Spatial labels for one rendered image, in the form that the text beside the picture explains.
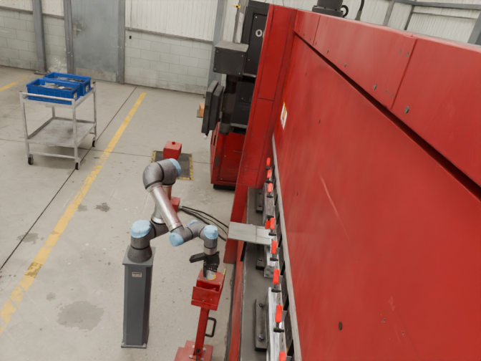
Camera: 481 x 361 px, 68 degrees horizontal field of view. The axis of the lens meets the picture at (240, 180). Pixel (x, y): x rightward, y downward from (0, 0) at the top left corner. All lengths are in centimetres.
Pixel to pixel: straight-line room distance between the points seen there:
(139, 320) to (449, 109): 239
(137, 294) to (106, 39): 739
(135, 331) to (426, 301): 236
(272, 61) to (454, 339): 242
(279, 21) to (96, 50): 698
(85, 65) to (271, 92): 708
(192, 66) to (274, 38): 640
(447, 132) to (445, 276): 19
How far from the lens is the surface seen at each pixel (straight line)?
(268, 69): 276
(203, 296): 217
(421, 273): 60
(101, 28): 920
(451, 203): 56
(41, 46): 950
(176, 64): 905
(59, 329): 305
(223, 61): 291
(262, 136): 289
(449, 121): 57
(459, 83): 58
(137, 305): 257
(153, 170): 199
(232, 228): 230
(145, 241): 225
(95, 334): 298
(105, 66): 931
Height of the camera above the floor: 231
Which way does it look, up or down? 27 degrees down
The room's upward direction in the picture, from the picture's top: 11 degrees clockwise
